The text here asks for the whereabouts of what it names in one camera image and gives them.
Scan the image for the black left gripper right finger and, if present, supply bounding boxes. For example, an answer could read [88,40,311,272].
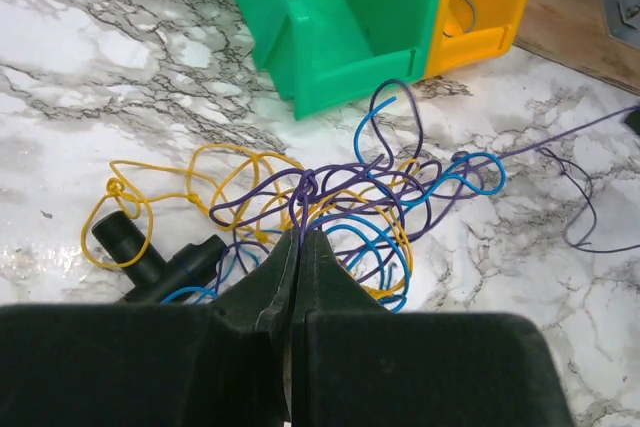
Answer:
[291,232,573,426]

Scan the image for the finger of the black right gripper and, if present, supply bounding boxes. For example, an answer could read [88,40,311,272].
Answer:
[624,108,640,136]

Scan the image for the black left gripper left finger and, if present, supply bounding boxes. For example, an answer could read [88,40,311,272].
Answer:
[1,231,299,426]

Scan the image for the purple cable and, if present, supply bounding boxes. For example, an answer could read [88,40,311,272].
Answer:
[208,78,640,298]

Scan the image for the yellow cable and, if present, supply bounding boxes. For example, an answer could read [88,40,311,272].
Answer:
[80,142,416,298]

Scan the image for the black pipe fitting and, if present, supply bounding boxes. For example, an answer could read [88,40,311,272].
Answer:
[92,211,226,303]

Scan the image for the grey metal stand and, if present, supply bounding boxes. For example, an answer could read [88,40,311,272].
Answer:
[600,0,639,50]

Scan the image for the brown wooden board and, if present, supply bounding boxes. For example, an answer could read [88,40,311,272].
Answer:
[515,0,639,95]

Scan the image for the orange plastic bin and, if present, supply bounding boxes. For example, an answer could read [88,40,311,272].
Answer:
[425,0,528,78]

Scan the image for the green plastic bin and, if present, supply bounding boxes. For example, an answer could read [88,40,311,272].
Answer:
[235,0,439,119]

